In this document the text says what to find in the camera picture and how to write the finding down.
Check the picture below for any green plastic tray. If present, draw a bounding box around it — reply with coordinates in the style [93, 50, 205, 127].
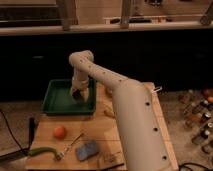
[42, 79, 96, 116]

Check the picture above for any orange ball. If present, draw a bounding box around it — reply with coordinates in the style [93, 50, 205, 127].
[53, 126, 67, 139]

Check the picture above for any wooden shelf frame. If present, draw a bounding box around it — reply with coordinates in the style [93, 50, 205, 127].
[0, 0, 213, 35]

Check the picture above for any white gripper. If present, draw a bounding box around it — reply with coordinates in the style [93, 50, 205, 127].
[70, 69, 89, 100]

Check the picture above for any black cable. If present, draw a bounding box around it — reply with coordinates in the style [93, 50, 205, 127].
[0, 109, 24, 152]

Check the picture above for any wooden table board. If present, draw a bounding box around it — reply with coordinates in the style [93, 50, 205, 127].
[25, 82, 180, 171]

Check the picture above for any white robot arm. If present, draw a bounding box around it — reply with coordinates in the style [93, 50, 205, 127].
[69, 50, 173, 171]

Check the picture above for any spice bottles group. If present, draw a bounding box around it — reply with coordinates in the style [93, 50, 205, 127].
[177, 88, 213, 155]

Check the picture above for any metal fork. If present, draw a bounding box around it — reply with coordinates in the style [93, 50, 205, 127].
[55, 133, 84, 161]

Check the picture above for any blue sponge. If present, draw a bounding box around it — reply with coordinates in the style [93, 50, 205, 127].
[75, 140, 99, 161]

